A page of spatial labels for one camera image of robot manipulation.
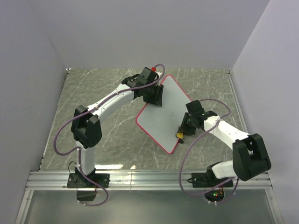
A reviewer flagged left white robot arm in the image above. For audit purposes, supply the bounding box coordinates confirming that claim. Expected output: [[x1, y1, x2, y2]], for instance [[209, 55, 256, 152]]
[[71, 68, 164, 188]]

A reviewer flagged aluminium mounting rail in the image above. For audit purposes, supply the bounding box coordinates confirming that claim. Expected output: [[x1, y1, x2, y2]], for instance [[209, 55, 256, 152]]
[[25, 169, 272, 190]]

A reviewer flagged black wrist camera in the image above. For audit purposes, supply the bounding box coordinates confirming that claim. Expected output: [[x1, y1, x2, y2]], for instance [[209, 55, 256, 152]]
[[137, 67, 157, 85], [186, 100, 205, 116]]

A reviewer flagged yellow whiteboard eraser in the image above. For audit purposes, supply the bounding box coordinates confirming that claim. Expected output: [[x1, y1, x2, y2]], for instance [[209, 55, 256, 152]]
[[176, 132, 184, 139]]

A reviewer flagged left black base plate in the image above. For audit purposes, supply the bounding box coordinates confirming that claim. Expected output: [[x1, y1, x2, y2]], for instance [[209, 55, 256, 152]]
[[67, 173, 110, 188]]

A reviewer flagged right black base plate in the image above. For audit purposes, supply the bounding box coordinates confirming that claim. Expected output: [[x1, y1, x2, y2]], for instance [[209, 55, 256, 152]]
[[187, 172, 228, 188]]

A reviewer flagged red framed whiteboard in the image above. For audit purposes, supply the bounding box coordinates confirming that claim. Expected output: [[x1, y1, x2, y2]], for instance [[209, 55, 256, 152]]
[[135, 74, 191, 154]]

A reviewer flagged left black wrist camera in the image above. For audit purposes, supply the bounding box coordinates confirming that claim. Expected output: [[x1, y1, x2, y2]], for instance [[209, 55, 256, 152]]
[[137, 67, 157, 85]]

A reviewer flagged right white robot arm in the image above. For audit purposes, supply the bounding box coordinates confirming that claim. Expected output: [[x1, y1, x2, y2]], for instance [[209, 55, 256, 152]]
[[176, 111, 271, 187]]

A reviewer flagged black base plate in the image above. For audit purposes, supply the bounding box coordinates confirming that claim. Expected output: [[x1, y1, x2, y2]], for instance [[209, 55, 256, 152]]
[[67, 173, 110, 188], [187, 172, 228, 188]]

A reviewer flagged aluminium table edge rail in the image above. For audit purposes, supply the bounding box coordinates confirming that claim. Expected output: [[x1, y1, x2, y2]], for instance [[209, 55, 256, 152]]
[[225, 70, 249, 133]]

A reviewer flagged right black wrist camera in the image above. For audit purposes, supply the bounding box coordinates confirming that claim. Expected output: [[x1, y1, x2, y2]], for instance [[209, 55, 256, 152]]
[[186, 100, 205, 116]]

